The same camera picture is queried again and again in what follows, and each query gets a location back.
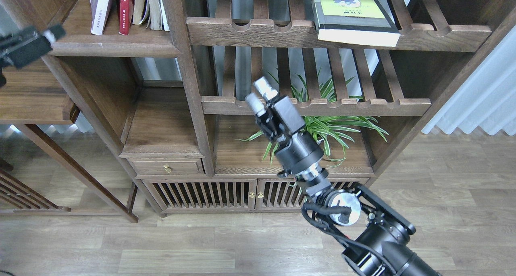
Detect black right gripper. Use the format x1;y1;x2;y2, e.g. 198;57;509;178
245;77;324;176

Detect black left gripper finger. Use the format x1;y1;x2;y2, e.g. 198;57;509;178
0;24;66;69

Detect pale lavender book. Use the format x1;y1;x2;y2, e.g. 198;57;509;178
90;0;114;35

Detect red book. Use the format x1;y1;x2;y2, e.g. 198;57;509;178
118;0;134;36

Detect yellow and grey thick book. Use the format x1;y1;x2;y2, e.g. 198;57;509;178
312;0;401;47

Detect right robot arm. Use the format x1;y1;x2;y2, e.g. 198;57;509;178
245;77;439;276

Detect upright white books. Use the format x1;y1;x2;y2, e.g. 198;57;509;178
146;0;170;31

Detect spider plant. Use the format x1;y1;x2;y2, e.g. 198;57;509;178
238;74;389;167

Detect upright beige book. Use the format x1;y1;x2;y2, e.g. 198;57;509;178
133;0;146;25

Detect dark wooden bookshelf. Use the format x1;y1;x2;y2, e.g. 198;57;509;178
1;0;515;213

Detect brass drawer knob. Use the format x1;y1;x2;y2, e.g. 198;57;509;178
163;164;173;174

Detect white curtain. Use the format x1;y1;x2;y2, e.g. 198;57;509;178
422;28;516;136

